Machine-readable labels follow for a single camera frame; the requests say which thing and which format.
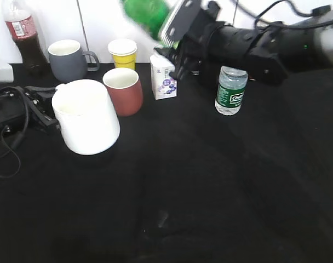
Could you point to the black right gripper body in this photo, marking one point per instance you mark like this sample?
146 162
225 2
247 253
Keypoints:
185 36

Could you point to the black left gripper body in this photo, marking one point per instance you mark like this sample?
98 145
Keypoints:
33 103

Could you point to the green soda bottle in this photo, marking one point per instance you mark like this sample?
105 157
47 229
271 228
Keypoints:
149 15

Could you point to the white mug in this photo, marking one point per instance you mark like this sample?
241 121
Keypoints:
88 121

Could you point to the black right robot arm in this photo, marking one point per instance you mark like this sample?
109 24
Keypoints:
270 54

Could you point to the yellow paper cup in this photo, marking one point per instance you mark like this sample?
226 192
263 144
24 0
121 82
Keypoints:
124 52

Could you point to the cola bottle red label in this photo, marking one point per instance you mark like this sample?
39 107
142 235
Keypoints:
21 25

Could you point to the white blueberry milk carton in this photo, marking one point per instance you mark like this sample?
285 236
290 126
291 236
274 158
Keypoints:
163 85

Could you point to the grey mug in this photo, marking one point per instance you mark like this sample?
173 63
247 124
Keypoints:
69 62

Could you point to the clear water bottle green label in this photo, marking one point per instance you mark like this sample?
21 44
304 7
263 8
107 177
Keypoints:
232 83

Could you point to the red mug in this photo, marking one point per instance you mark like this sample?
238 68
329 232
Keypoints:
125 90

